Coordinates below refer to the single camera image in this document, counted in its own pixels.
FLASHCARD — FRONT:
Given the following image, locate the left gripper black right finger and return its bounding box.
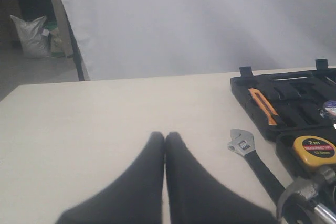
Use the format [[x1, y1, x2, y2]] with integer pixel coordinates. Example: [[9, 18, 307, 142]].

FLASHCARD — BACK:
[[165, 132, 276, 223]]

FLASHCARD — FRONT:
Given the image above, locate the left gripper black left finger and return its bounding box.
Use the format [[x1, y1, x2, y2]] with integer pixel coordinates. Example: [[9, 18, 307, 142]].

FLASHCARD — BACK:
[[57, 132, 165, 223]]

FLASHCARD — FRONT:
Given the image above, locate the claw hammer black grip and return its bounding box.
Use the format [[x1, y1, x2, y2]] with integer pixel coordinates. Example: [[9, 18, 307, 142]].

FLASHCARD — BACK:
[[276, 166, 336, 224]]

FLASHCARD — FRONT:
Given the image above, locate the electrical tape roll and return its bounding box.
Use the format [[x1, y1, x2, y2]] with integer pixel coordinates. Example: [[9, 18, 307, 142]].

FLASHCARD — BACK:
[[319, 100, 336, 128]]

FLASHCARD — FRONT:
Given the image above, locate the black plastic tool case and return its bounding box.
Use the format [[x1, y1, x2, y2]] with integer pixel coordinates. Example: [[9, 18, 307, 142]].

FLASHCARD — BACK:
[[230, 59, 335, 178]]

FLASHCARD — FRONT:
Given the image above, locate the orange utility knife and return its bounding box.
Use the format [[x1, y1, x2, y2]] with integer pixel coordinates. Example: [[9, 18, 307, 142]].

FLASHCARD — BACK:
[[248, 88, 279, 126]]

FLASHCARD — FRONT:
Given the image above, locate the yellow measuring tape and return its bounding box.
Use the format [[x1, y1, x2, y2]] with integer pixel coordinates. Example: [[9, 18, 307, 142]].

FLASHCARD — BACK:
[[292, 135, 335, 170]]

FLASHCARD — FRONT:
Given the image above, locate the black backdrop stand pole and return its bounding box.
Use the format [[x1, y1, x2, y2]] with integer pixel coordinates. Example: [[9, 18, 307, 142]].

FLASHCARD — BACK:
[[68, 21, 85, 81]]

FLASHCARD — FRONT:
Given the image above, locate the green printed bag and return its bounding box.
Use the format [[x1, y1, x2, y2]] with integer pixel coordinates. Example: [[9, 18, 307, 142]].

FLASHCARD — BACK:
[[44, 22, 65, 58]]

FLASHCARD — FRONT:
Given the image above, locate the white backdrop cloth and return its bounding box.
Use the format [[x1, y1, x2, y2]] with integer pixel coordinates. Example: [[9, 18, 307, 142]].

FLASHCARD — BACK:
[[62, 0, 335, 80]]

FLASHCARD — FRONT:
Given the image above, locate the white woven sack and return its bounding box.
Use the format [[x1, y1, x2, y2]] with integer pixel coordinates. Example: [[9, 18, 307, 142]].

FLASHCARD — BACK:
[[10, 15, 51, 58]]

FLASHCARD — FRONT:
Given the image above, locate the adjustable wrench black handle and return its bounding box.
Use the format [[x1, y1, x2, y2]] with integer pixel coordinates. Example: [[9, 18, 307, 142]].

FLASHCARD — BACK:
[[227, 129, 285, 205]]

